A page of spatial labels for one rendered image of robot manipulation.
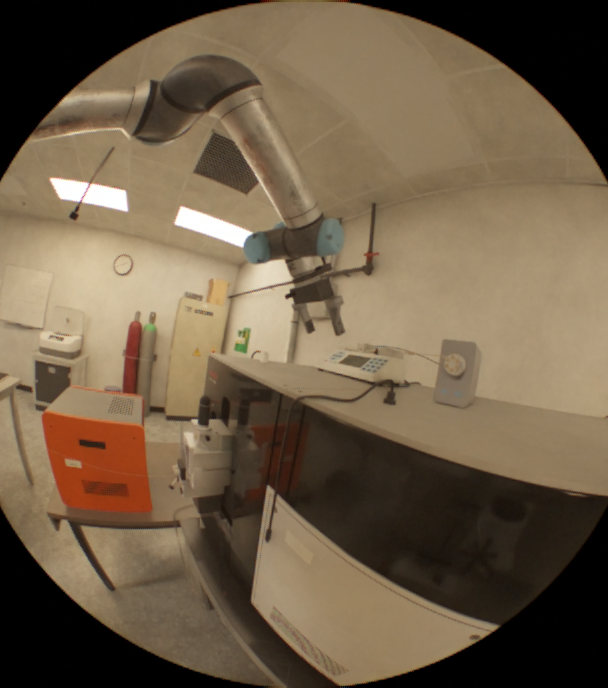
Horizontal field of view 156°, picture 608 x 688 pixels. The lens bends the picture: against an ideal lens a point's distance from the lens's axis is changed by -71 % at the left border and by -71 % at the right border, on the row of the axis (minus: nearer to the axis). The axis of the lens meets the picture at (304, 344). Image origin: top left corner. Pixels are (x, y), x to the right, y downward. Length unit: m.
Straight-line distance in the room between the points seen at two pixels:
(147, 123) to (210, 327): 3.35
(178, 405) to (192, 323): 1.30
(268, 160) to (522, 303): 1.31
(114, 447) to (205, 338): 2.90
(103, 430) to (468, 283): 1.84
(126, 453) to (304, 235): 0.89
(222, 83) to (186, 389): 3.60
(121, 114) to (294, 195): 0.35
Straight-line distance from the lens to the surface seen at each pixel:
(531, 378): 1.34
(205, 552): 0.93
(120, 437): 0.90
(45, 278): 4.41
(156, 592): 1.68
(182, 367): 3.59
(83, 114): 0.46
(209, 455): 0.50
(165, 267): 3.97
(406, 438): 0.20
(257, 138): 0.38
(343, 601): 0.37
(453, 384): 0.45
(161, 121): 0.47
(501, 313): 1.37
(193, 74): 0.42
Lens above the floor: 1.50
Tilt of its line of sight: 1 degrees up
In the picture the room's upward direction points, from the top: 10 degrees clockwise
